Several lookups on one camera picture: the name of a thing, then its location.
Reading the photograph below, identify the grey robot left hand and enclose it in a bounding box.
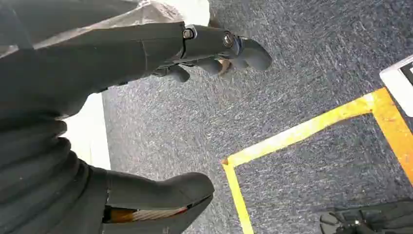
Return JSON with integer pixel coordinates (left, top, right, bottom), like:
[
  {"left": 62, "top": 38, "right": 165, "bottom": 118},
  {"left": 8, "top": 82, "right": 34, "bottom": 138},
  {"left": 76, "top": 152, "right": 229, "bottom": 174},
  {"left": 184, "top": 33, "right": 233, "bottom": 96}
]
[{"left": 0, "top": 21, "right": 273, "bottom": 234}]

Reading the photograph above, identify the dark grey carpet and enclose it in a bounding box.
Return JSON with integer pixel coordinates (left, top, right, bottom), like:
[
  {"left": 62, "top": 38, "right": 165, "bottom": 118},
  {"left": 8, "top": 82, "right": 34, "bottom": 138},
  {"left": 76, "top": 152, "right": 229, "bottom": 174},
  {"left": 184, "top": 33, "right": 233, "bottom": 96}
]
[{"left": 102, "top": 0, "right": 413, "bottom": 234}]

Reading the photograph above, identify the robot left arm ribbed sleeve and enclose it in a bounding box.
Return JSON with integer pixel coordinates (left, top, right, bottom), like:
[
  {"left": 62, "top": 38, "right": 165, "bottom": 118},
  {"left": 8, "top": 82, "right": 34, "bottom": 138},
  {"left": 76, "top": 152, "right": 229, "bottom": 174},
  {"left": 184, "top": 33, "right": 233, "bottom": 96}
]
[{"left": 0, "top": 118, "right": 109, "bottom": 234}]

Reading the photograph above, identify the yellow floor tape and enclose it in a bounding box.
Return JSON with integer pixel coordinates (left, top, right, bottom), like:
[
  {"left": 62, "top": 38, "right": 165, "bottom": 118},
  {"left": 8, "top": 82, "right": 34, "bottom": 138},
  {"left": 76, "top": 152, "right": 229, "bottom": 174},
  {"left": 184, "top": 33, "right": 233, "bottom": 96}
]
[{"left": 222, "top": 87, "right": 413, "bottom": 234}]

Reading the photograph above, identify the white flat device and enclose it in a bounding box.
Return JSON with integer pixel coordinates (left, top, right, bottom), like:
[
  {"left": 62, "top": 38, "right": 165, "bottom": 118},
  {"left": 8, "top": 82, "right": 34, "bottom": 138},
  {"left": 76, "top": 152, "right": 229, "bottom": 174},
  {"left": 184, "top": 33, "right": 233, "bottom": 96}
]
[{"left": 379, "top": 54, "right": 413, "bottom": 118}]

